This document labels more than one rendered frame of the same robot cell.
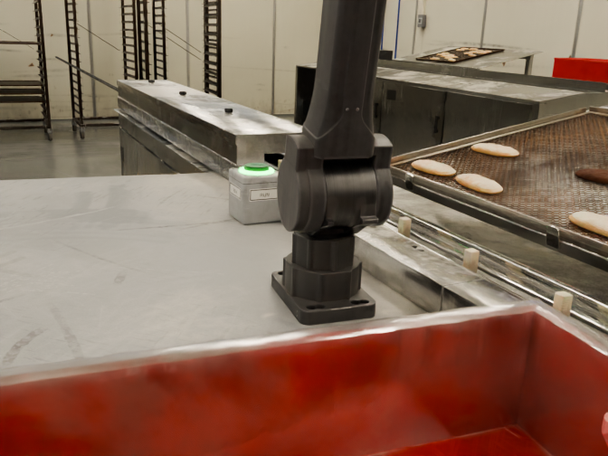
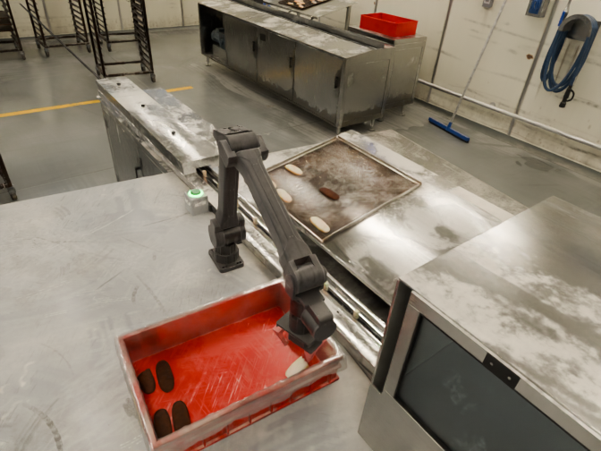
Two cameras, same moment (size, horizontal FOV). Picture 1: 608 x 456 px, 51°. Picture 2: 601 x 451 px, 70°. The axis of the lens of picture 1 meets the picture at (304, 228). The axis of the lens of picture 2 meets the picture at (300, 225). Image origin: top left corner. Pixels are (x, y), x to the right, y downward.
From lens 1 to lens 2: 0.83 m
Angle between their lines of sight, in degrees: 21
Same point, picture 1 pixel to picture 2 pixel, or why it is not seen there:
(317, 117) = (219, 216)
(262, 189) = (199, 202)
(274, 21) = not seen: outside the picture
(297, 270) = (217, 255)
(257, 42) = not seen: outside the picture
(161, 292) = (171, 262)
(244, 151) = (187, 169)
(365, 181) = (237, 232)
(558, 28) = not seen: outside the picture
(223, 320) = (195, 274)
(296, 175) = (215, 234)
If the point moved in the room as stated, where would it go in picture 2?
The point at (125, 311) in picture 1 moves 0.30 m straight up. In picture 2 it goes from (162, 274) to (148, 195)
